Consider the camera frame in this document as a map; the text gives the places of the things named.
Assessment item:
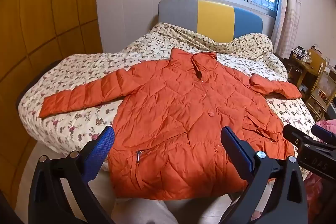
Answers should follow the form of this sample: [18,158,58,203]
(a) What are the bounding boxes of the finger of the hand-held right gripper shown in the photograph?
[283,124,319,151]
[312,124,336,144]

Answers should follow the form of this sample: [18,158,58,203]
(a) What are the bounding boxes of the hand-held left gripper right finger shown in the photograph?
[220,126,308,224]

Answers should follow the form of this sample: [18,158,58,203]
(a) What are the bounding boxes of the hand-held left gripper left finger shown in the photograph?
[28,125,116,224]

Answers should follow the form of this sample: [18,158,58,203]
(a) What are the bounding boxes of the orange quilted jacket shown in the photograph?
[39,48,302,200]

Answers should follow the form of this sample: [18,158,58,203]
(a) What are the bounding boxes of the pink cloth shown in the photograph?
[307,120,336,215]

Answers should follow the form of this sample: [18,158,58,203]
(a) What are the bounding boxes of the rattan chair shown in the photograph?
[306,63,336,122]

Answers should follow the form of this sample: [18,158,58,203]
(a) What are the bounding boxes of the dark wooden table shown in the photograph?
[285,55,326,88]

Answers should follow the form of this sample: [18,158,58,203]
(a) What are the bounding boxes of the person's grey pants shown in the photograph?
[114,196,237,224]

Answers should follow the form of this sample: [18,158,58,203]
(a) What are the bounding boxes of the yellow wooden chair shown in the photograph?
[307,48,327,75]

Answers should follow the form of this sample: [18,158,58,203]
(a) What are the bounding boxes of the dark patterned tin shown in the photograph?
[291,47,305,60]

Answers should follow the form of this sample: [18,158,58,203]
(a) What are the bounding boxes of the bed with floral quilt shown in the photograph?
[16,23,319,172]

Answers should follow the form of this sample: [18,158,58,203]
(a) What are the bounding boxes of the patterned beige curtain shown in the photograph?
[270,0,302,58]

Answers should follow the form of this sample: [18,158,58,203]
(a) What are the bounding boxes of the grey yellow blue headboard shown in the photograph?
[158,0,264,39]

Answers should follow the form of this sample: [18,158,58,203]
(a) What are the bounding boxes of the wooden wardrobe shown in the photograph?
[0,0,104,141]

